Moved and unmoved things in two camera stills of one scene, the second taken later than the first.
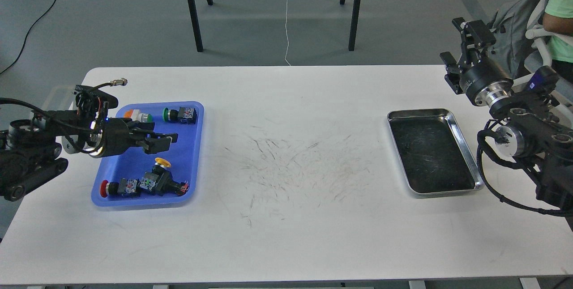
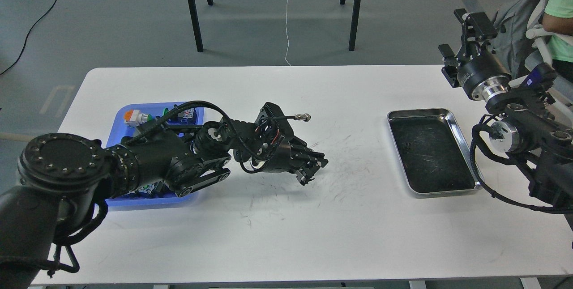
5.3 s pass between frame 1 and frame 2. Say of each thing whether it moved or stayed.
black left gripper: moved
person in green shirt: stayed
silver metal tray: stayed
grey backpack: stayed
